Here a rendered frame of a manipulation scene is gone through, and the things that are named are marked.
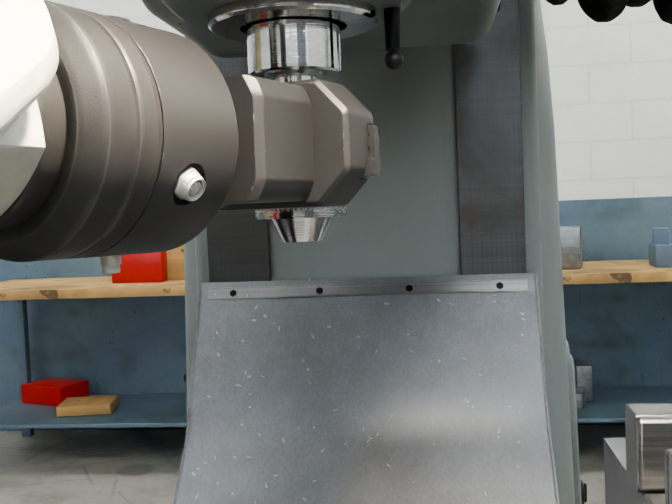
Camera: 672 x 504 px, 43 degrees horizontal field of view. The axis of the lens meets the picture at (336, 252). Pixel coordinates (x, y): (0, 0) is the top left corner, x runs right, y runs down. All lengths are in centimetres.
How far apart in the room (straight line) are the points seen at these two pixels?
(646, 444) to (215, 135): 29
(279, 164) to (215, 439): 47
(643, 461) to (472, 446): 28
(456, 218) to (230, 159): 50
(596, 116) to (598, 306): 100
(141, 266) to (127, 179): 402
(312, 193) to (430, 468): 42
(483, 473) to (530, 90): 34
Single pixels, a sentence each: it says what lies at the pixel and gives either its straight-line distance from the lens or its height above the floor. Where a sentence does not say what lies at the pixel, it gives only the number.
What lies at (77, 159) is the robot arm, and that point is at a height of 123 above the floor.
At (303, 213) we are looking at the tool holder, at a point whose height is 121.
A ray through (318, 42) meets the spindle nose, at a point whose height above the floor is 129.
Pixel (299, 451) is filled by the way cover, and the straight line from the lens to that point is 76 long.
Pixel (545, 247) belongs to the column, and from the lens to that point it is 83.
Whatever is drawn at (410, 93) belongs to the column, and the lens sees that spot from 81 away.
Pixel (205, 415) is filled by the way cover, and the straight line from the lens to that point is 79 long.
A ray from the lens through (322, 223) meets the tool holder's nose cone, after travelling 43.
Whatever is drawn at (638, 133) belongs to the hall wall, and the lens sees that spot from 477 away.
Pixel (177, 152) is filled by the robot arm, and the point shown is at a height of 123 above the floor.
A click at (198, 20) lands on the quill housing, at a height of 131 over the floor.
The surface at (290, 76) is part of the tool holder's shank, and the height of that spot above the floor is 128.
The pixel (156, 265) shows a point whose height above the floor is 96.
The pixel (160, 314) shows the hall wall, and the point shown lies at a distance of 491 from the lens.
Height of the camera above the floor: 121
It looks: 3 degrees down
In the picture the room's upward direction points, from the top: 2 degrees counter-clockwise
